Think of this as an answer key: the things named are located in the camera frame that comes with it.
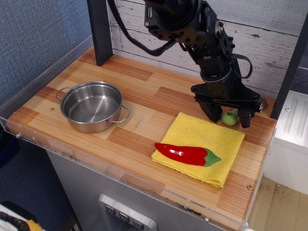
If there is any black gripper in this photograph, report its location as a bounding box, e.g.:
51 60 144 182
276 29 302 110
191 71 267 128

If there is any green handled grey spatula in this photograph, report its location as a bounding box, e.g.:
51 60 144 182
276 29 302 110
221 109 240 126

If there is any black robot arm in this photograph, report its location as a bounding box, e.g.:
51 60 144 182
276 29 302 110
144 0 266 128

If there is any yellow folded cloth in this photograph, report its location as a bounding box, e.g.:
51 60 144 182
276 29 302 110
152 112 245 188

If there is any red toy chili pepper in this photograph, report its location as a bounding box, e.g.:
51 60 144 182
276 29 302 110
154 143 221 167

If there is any white ribbed box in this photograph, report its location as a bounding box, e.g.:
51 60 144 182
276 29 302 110
263 91 308 194

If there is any stainless steel pot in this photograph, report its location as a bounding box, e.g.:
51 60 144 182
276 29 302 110
56 81 130 133

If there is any silver dispenser button panel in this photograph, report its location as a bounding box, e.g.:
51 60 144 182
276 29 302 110
99 193 158 231

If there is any grey toy fridge cabinet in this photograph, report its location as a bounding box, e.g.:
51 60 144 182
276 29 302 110
46 150 217 231

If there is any clear acrylic table guard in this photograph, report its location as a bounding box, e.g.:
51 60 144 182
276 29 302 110
0 38 276 231

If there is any black and yellow bag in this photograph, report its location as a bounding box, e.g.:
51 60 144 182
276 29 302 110
0 202 44 231

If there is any black right vertical post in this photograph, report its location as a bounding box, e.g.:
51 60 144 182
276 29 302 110
270 15 308 120

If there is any black vertical post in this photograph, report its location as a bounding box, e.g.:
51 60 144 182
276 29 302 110
270 15 308 120
87 0 113 66

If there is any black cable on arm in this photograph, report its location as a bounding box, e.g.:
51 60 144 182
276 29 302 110
107 0 254 80

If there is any black left vertical post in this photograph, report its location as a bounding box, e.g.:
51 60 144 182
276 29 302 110
87 0 113 66

